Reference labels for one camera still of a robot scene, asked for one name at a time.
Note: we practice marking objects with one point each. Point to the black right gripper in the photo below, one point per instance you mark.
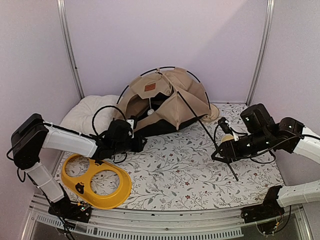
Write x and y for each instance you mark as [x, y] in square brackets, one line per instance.
[228, 155]

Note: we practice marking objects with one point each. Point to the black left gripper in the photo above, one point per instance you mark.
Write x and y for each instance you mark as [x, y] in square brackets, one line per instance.
[139, 146]

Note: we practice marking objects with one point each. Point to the beige fabric pet tent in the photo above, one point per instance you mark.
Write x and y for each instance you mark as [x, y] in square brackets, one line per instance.
[163, 122]

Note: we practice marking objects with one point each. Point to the white fluffy cushion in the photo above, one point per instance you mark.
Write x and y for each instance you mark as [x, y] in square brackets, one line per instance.
[85, 117]

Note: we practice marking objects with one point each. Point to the black tent pole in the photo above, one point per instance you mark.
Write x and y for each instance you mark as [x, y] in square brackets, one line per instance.
[161, 85]
[213, 138]

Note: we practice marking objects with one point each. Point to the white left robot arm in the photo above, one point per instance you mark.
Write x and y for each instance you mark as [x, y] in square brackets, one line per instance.
[36, 134]

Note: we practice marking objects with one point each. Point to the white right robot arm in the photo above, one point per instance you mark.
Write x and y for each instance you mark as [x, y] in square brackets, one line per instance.
[265, 135]

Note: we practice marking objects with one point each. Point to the cream ceramic pet bowl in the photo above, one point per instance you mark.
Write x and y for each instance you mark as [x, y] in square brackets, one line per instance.
[226, 138]

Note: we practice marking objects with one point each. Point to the white pompom toy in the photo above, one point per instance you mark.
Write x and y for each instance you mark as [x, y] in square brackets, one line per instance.
[151, 110]

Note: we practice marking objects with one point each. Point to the floral patterned table mat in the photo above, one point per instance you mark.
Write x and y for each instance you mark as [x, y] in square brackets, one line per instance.
[175, 172]

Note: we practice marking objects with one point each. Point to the yellow double bowl holder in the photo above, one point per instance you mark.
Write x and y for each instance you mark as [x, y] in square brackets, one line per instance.
[104, 186]

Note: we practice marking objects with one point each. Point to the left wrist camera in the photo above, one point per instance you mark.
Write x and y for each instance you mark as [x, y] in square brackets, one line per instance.
[131, 122]

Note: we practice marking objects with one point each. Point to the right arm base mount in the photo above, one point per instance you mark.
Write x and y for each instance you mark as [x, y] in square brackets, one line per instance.
[269, 208]

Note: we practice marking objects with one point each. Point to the aluminium front rail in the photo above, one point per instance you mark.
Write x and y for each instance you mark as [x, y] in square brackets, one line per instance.
[209, 224]

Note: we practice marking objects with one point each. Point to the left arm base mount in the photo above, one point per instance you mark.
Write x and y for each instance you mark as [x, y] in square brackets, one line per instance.
[67, 209]

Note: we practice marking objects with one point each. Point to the right aluminium frame post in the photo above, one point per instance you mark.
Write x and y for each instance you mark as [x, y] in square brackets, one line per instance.
[262, 50]

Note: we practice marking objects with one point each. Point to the aluminium frame post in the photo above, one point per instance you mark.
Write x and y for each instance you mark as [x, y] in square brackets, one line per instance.
[62, 13]
[262, 50]

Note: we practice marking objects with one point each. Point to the left aluminium frame post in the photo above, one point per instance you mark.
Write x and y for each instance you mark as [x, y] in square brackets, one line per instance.
[62, 13]

